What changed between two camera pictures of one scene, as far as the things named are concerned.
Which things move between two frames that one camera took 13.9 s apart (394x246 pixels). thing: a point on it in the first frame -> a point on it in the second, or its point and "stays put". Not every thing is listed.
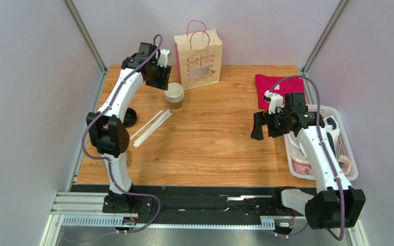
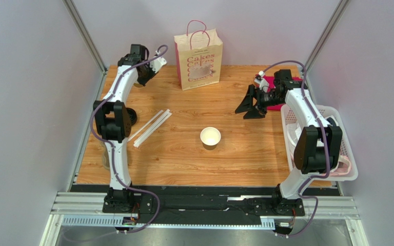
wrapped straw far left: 160,112 stays put
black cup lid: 130,118 stays put
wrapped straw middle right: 152,128 stays put
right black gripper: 268,124 -> 256,100
